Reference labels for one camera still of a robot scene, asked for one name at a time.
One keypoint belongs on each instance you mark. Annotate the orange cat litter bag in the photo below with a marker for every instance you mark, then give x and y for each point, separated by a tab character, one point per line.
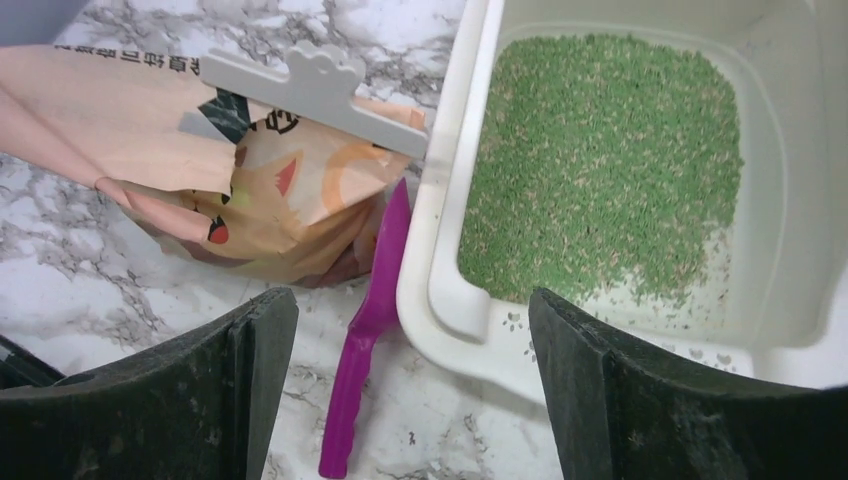
209	174

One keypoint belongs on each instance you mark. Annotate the magenta plastic litter scoop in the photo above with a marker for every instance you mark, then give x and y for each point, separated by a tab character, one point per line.
376	315

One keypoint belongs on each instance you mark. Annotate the green cat litter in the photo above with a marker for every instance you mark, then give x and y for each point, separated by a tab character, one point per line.
603	161

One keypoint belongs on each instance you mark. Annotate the grey bag sealing clip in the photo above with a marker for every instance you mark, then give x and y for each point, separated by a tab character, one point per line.
319	84

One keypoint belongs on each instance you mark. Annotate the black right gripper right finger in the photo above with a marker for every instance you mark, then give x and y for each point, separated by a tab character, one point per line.
623	408

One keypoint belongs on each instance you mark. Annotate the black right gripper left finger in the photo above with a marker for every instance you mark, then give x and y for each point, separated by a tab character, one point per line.
201	405

